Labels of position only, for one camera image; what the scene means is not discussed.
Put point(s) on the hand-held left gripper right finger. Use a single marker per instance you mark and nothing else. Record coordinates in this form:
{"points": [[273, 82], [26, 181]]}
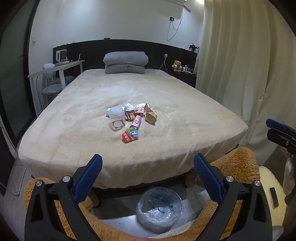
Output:
{"points": [[205, 178]]}

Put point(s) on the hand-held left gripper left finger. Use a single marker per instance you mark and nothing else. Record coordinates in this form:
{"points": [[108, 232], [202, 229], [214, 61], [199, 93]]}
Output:
{"points": [[90, 178]]}

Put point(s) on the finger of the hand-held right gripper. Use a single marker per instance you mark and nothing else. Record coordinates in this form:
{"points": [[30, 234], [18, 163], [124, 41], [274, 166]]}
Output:
{"points": [[275, 124], [277, 137]]}

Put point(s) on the red snack wrapper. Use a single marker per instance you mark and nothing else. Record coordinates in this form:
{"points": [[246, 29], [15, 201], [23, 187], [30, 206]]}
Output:
{"points": [[126, 137]]}

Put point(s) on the bin with clear plastic liner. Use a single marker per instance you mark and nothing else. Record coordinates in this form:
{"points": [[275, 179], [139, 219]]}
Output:
{"points": [[157, 208]]}

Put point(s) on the green blue snack packet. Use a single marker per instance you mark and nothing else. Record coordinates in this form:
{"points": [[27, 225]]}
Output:
{"points": [[134, 133]]}

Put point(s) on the clear plastic cup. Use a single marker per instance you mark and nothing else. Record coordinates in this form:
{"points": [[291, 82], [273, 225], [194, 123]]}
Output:
{"points": [[115, 115]]}

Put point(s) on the white tissue pack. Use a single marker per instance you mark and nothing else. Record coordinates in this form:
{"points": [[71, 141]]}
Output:
{"points": [[107, 112]]}

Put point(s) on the pink carton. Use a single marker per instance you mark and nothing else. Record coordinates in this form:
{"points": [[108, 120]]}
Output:
{"points": [[136, 121]]}

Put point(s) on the maroon snack packet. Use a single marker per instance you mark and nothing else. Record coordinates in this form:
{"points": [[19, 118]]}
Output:
{"points": [[130, 115]]}

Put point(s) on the clear plastic bag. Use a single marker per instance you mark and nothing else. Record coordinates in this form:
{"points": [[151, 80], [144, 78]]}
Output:
{"points": [[140, 106], [129, 107]]}

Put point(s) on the pink colourful snack wrapper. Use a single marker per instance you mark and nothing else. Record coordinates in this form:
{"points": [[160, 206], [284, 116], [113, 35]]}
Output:
{"points": [[140, 112]]}

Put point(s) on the beige paper bag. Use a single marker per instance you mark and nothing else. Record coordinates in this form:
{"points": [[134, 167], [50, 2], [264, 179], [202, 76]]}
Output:
{"points": [[150, 117]]}

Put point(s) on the person's right hand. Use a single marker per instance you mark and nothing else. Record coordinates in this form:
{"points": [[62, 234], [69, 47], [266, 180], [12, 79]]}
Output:
{"points": [[289, 173]]}

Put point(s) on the brown fuzzy rug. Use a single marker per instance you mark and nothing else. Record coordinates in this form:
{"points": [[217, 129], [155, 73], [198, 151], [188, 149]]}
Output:
{"points": [[235, 157]]}

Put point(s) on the cream curtain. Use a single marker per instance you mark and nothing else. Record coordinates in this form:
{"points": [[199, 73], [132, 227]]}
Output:
{"points": [[242, 69]]}

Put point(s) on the bed with beige blanket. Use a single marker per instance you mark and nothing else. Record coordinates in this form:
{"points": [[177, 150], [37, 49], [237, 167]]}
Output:
{"points": [[161, 104]]}

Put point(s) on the grey cushioned chair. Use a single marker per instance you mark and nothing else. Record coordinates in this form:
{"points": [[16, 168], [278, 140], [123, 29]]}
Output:
{"points": [[49, 90], [68, 80]]}

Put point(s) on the cluster of small bottles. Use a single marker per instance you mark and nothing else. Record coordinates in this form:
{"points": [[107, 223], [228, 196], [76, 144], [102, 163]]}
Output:
{"points": [[188, 70]]}

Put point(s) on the dark potted plant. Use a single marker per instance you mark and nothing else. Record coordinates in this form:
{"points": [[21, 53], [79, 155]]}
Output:
{"points": [[193, 47]]}

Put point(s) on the grey pillow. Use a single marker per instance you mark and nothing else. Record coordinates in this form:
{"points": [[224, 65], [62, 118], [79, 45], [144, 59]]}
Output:
{"points": [[124, 70]]}

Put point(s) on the brown teddy bear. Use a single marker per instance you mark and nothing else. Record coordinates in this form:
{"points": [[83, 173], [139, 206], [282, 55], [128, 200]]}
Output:
{"points": [[177, 66]]}

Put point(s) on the white desk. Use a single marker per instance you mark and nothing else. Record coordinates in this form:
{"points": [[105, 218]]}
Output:
{"points": [[67, 64]]}

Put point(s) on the white bowl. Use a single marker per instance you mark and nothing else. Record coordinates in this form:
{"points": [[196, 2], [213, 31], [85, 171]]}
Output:
{"points": [[49, 66]]}

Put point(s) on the grey pillows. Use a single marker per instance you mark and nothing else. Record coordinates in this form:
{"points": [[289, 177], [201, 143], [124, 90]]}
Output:
{"points": [[126, 59]]}

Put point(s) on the black headboard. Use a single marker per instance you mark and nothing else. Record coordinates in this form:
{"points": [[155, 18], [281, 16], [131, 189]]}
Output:
{"points": [[92, 49]]}

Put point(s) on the dark glass door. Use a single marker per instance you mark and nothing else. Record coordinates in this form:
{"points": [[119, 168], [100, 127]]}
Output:
{"points": [[13, 69]]}

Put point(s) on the white air conditioner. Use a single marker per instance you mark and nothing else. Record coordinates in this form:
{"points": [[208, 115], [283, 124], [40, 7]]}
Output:
{"points": [[187, 8]]}

